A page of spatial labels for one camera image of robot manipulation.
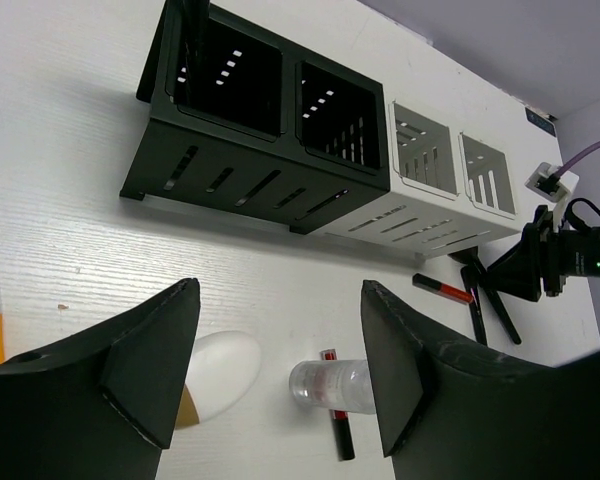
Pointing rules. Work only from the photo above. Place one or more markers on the black organizer box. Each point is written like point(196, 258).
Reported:
point(245, 121)

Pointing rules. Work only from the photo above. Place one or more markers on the fan makeup brush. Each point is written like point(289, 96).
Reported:
point(470, 275)

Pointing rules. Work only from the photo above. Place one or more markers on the red lip gloss tube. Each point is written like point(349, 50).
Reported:
point(442, 289)

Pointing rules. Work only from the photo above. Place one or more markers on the angled makeup brush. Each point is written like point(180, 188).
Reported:
point(503, 316)

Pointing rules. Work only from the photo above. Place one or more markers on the red lip gloss black cap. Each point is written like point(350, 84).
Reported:
point(340, 420)

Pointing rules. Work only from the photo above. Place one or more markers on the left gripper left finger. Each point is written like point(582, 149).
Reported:
point(102, 403)

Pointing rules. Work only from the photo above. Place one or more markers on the white organizer box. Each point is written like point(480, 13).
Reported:
point(450, 188)

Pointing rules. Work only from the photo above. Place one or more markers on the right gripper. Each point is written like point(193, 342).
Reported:
point(546, 256)

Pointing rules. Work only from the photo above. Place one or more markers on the blue label sticker right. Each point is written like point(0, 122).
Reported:
point(540, 122)

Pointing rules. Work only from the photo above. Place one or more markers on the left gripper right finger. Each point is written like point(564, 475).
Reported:
point(450, 408)

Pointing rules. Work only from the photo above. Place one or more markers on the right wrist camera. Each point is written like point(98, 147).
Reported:
point(556, 188)

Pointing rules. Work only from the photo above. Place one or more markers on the small clear bottle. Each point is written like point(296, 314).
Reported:
point(306, 382)

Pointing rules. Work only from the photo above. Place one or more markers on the white makeup sponge case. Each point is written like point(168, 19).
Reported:
point(222, 369)

